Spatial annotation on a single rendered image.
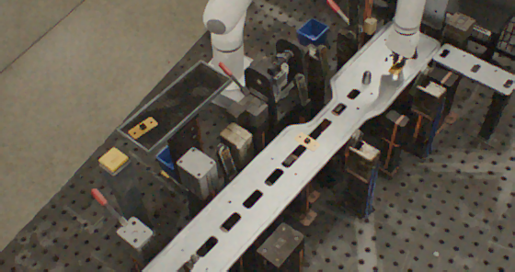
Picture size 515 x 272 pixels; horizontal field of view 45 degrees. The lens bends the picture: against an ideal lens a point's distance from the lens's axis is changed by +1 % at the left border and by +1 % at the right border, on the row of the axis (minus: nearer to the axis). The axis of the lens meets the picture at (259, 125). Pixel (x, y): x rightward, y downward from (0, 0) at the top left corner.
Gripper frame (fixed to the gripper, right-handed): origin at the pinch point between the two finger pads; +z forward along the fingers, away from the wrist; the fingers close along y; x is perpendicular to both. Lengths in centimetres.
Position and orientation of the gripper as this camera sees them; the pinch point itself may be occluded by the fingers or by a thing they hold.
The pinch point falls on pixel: (399, 60)
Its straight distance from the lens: 221.7
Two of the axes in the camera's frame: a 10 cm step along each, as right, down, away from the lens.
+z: 0.4, 6.2, 7.8
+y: 7.7, 4.8, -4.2
